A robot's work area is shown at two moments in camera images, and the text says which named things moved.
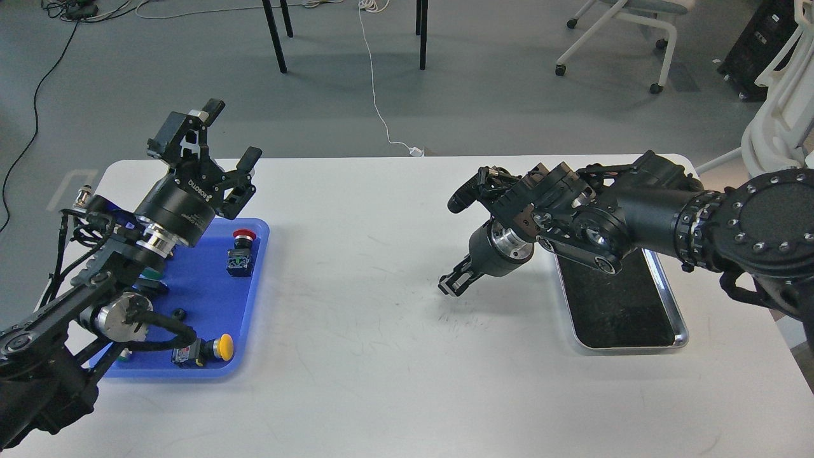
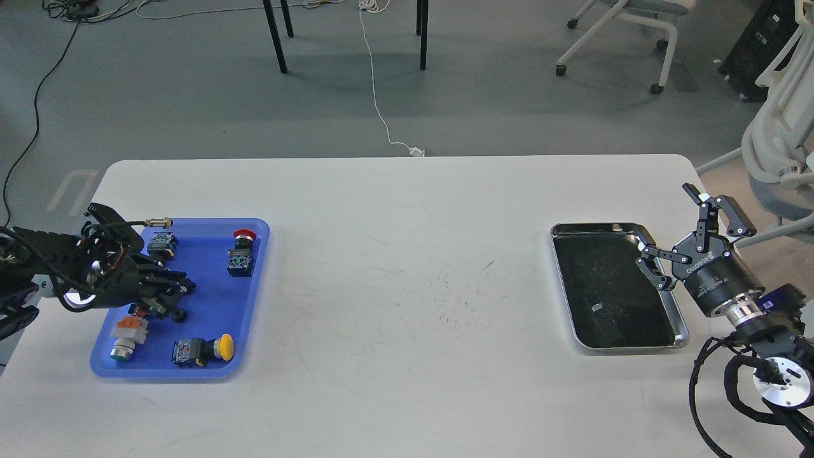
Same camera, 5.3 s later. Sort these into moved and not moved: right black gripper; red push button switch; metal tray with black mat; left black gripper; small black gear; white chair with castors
Moved: left black gripper; right black gripper
Not moved: metal tray with black mat; small black gear; red push button switch; white chair with castors
